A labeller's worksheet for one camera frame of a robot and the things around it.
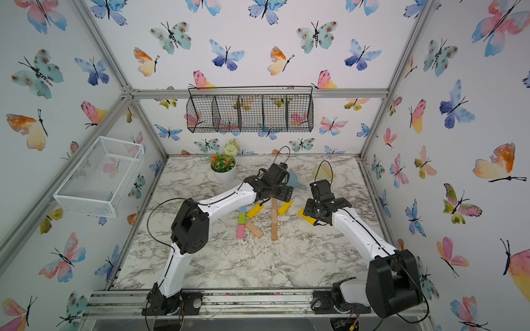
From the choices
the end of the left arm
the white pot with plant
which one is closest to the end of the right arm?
the end of the left arm

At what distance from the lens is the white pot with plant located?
0.97 meters

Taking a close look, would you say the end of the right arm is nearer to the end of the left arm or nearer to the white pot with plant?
the end of the left arm
